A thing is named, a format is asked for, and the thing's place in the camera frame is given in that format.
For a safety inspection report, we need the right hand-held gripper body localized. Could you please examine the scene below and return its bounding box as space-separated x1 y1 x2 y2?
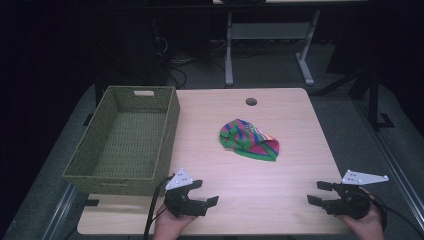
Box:
322 169 390 221

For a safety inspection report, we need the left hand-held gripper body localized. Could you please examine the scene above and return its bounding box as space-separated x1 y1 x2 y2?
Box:
164 168 207 218

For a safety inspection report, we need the colourful striped cloth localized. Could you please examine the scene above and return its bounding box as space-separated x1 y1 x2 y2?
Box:
218 118 281 163

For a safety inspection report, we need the green woven basket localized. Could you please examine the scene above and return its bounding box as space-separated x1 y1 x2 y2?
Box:
61 85 181 197

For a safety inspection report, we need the person's left hand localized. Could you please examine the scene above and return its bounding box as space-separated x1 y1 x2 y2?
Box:
153 204 198 240

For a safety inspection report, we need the person's right hand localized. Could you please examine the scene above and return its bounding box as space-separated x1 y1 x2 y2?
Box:
337 187 387 240

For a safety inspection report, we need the black metal stand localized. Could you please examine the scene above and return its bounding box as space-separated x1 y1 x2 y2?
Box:
314 64 396 130

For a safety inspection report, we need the black cable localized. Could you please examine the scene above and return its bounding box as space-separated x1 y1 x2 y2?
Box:
143 174 176 240
366 192 424 238

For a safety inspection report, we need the metal floor rail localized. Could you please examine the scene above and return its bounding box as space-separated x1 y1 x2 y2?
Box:
41 182 79 240
351 98 424 231

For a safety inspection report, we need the bundle of floor cables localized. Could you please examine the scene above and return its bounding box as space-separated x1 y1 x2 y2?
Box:
152 35 228 90

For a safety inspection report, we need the grey metal table frame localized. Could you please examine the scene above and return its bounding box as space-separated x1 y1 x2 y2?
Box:
224 9 322 88

